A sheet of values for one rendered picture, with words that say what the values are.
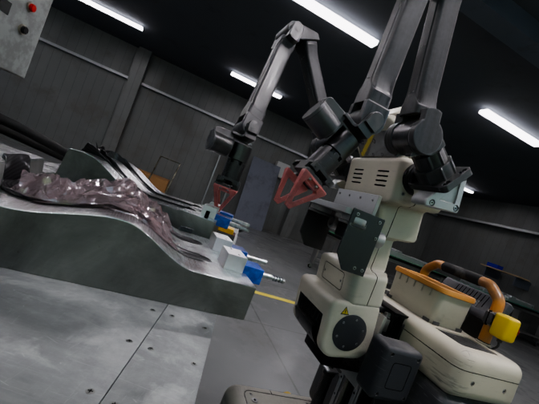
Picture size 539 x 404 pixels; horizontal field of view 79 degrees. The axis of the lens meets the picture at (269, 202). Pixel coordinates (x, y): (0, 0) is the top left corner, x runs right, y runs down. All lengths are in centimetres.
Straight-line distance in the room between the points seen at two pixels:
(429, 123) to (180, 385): 66
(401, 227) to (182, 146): 827
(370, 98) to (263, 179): 829
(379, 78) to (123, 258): 59
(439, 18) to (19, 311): 88
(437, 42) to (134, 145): 853
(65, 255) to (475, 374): 95
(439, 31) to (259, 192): 818
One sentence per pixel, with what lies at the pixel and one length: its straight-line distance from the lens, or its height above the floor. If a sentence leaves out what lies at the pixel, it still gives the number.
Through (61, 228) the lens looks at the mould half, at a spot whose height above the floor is 87.
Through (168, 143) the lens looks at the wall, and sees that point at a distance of 902.
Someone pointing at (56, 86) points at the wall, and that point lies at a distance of 952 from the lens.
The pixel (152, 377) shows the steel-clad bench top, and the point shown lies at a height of 80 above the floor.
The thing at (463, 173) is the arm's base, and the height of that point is 120.
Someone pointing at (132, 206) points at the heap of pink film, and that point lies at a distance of 52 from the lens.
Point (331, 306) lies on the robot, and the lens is 92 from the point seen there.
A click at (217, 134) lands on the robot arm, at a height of 110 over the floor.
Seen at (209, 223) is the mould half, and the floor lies 88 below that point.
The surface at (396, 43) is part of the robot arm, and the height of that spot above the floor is 138.
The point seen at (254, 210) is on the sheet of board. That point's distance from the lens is 876.
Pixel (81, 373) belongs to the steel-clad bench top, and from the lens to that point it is 35.
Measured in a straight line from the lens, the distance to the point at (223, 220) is 83.
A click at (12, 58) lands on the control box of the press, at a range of 150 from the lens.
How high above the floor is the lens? 100
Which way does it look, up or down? 1 degrees down
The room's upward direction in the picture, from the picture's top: 21 degrees clockwise
